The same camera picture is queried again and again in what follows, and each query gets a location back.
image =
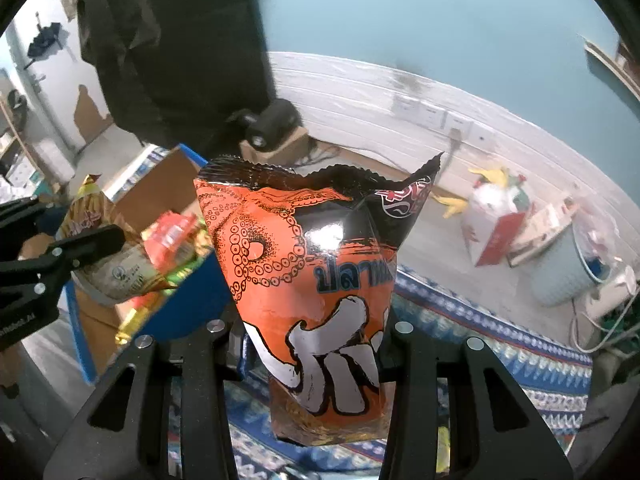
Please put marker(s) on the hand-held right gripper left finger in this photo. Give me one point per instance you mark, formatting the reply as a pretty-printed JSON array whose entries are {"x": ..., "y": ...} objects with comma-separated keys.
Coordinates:
[{"x": 210, "y": 355}]

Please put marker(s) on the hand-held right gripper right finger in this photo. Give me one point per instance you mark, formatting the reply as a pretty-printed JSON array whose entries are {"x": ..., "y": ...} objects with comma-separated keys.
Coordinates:
[{"x": 410, "y": 355}]

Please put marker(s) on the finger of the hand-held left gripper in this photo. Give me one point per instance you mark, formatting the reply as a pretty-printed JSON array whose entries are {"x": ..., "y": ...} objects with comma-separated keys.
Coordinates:
[
  {"x": 20, "y": 215},
  {"x": 90, "y": 245}
]

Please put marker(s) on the yellow striped snack bag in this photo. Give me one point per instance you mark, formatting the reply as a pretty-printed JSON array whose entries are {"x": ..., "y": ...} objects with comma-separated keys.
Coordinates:
[{"x": 90, "y": 215}]

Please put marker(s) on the blue cardboard box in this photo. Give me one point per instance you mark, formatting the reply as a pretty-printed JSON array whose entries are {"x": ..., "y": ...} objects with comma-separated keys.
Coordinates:
[{"x": 195, "y": 305}]

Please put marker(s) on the pile of snack packets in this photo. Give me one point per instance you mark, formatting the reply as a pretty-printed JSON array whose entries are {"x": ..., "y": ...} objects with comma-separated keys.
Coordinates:
[{"x": 172, "y": 235}]

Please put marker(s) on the orange squid snack bag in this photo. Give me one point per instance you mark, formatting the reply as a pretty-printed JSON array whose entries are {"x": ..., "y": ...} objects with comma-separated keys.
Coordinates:
[{"x": 310, "y": 260}]

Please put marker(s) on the blue patterned blanket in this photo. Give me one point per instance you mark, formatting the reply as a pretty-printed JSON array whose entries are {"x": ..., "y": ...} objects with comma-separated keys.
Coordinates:
[{"x": 475, "y": 320}]

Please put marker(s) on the red and white carton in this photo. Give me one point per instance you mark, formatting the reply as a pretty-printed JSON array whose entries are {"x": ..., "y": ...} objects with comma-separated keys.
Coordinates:
[{"x": 495, "y": 240}]

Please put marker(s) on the yellow banana peel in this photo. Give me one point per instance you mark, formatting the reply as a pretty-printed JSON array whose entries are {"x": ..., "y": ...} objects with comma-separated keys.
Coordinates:
[
  {"x": 455, "y": 205},
  {"x": 492, "y": 176}
]

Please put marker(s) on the light blue waste bin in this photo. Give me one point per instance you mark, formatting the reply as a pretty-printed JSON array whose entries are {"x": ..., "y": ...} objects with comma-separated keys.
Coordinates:
[{"x": 560, "y": 270}]

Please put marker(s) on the black umbrella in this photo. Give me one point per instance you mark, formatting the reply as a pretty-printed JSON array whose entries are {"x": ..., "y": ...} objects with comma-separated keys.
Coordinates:
[{"x": 45, "y": 40}]

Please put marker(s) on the black studio lamp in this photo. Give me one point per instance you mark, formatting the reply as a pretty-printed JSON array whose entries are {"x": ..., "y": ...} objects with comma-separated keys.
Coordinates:
[{"x": 272, "y": 120}]

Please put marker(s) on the clear plastic bin liner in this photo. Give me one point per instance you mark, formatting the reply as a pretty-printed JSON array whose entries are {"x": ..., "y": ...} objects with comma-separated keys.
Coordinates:
[{"x": 595, "y": 230}]

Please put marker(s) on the small brown cardboard box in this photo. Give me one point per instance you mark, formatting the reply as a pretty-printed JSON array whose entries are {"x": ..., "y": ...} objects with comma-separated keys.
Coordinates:
[{"x": 295, "y": 142}]

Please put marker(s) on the white wall socket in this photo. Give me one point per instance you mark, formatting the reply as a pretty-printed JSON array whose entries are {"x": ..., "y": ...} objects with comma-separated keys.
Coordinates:
[
  {"x": 457, "y": 122},
  {"x": 480, "y": 134},
  {"x": 431, "y": 115},
  {"x": 406, "y": 106}
]

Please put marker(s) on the wall shelf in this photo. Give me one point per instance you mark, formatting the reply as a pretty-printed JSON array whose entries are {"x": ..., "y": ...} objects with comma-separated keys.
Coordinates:
[{"x": 607, "y": 62}]

